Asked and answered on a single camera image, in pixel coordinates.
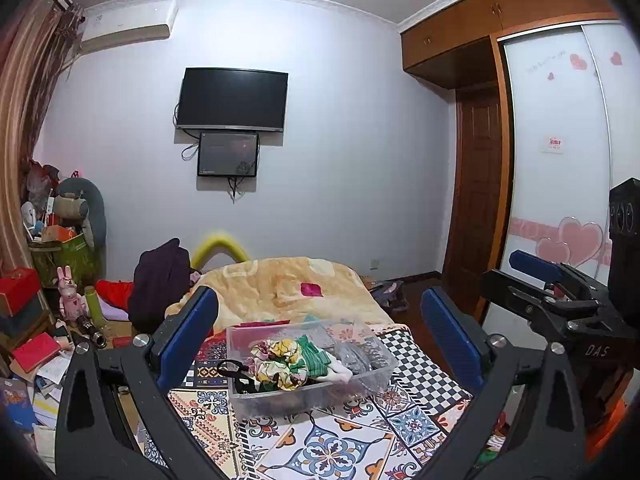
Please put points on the floral scrunchie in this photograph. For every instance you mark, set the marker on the floral scrunchie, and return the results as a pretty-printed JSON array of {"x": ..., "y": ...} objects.
[{"x": 275, "y": 365}]

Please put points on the small black wall monitor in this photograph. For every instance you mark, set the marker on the small black wall monitor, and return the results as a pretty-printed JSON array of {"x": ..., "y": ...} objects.
[{"x": 227, "y": 154}]

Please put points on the grey mesh pouch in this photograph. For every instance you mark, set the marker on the grey mesh pouch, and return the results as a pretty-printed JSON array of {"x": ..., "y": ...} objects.
[{"x": 362, "y": 355}]

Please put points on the white wardrobe sliding door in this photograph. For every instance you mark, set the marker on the white wardrobe sliding door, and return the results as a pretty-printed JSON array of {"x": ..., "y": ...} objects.
[{"x": 550, "y": 185}]

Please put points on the black flashlight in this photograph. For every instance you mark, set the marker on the black flashlight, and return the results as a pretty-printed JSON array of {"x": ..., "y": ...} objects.
[{"x": 91, "y": 332}]

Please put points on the striped pink curtain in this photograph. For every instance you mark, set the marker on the striped pink curtain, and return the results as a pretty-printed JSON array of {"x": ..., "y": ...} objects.
[{"x": 25, "y": 110}]

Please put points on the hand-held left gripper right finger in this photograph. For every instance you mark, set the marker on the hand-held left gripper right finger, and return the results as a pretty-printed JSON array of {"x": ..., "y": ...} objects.
[{"x": 452, "y": 342}]

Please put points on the yellow curved tube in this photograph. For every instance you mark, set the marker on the yellow curved tube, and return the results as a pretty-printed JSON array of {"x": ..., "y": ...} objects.
[{"x": 220, "y": 245}]

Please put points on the white air conditioner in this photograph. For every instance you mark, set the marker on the white air conditioner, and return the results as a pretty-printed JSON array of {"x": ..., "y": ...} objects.
[{"x": 127, "y": 27}]

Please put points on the yellow quilted blanket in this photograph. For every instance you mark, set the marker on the yellow quilted blanket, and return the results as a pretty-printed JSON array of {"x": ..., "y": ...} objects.
[{"x": 280, "y": 285}]

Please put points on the brown wooden door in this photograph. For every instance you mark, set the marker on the brown wooden door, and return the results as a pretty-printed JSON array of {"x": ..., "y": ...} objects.
[{"x": 475, "y": 200}]

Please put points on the clutter of bags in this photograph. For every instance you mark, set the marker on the clutter of bags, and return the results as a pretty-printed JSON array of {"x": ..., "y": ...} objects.
[{"x": 42, "y": 182}]

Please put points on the orange cloth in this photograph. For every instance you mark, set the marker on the orange cloth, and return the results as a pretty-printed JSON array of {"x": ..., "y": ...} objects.
[{"x": 612, "y": 430}]

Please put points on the blue book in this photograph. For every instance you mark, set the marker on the blue book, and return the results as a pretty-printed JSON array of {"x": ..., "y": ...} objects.
[{"x": 17, "y": 402}]

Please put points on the clear plastic box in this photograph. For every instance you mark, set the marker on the clear plastic box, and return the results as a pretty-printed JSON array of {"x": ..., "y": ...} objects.
[{"x": 310, "y": 395}]

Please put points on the grey purple bag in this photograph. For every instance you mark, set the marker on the grey purple bag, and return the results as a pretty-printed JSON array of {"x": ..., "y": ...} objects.
[{"x": 392, "y": 295}]

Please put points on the white wall socket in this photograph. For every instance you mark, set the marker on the white wall socket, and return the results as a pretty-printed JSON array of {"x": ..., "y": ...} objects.
[{"x": 373, "y": 264}]

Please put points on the red box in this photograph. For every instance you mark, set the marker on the red box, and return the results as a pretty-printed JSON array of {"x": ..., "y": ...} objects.
[{"x": 17, "y": 290}]

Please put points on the green knitted cloth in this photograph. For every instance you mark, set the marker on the green knitted cloth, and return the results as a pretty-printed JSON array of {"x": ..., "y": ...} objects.
[{"x": 315, "y": 360}]

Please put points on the black wall television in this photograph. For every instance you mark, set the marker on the black wall television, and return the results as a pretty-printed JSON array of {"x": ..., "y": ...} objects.
[{"x": 232, "y": 100}]

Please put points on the wooden overhead cabinet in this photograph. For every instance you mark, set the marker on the wooden overhead cabinet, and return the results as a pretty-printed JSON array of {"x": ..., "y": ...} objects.
[{"x": 475, "y": 25}]

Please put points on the light purple cloth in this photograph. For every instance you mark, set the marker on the light purple cloth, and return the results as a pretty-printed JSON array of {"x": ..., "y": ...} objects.
[{"x": 114, "y": 312}]

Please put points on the green storage box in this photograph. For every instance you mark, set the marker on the green storage box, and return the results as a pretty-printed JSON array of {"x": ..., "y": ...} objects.
[{"x": 70, "y": 260}]

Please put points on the dark purple clothing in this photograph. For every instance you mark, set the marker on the dark purple clothing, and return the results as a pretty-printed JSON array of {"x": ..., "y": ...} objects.
[{"x": 157, "y": 285}]

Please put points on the grey box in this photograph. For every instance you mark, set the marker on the grey box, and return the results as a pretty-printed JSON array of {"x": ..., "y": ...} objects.
[{"x": 22, "y": 322}]

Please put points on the pile of papers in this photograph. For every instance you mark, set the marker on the pile of papers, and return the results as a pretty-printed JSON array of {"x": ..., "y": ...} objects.
[{"x": 47, "y": 400}]

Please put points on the red white door sticker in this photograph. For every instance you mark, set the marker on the red white door sticker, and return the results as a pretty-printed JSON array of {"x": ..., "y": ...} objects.
[{"x": 552, "y": 144}]

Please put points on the patterned bed sheet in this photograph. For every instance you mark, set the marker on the patterned bed sheet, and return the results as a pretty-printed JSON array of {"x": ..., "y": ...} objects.
[{"x": 330, "y": 450}]

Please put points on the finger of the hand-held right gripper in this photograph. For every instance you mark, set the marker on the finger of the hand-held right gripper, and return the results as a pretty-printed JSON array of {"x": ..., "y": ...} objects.
[
  {"x": 535, "y": 263},
  {"x": 565, "y": 317}
]

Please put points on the teal cloth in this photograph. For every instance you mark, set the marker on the teal cloth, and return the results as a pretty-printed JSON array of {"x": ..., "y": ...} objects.
[{"x": 312, "y": 319}]

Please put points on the grey plush pillow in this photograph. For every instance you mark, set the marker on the grey plush pillow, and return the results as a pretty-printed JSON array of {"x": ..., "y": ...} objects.
[{"x": 85, "y": 205}]

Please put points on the red cloth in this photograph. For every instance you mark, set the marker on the red cloth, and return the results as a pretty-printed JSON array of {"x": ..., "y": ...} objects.
[{"x": 116, "y": 294}]

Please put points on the red book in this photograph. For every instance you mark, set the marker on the red book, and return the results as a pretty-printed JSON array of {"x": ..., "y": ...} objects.
[{"x": 36, "y": 352}]

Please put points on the pink rabbit plush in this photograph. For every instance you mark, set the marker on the pink rabbit plush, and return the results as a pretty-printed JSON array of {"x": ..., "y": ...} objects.
[{"x": 69, "y": 295}]

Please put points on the green bottle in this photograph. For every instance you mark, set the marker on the green bottle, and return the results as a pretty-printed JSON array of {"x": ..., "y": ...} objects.
[{"x": 93, "y": 307}]

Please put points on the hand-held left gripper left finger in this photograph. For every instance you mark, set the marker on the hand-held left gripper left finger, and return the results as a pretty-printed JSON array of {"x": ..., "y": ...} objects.
[{"x": 187, "y": 340}]

